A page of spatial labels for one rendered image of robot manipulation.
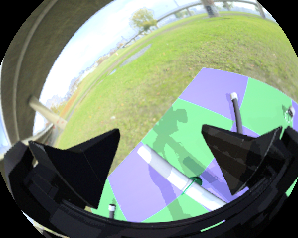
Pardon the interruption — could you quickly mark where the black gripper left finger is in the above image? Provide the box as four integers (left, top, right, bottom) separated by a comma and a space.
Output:
27, 128, 120, 210

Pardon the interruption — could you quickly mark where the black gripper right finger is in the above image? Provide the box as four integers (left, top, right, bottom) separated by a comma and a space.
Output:
201, 124, 283, 195

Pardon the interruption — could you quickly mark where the black rod with white tip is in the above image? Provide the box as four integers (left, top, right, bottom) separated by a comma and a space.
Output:
229, 92, 243, 134
108, 203, 116, 218

